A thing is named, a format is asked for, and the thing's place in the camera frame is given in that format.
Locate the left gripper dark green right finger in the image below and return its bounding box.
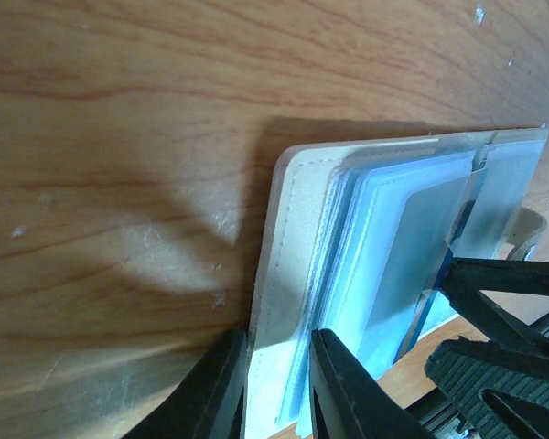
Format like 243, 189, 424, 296
309, 329, 433, 438

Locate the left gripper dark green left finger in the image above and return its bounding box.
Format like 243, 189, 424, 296
124, 329, 247, 438

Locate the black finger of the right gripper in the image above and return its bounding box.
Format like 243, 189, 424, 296
441, 258, 549, 352
425, 338, 549, 438

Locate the beige card holder wallet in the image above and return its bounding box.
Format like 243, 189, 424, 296
245, 128, 548, 438

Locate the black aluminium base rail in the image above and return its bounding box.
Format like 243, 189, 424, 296
406, 313, 549, 438

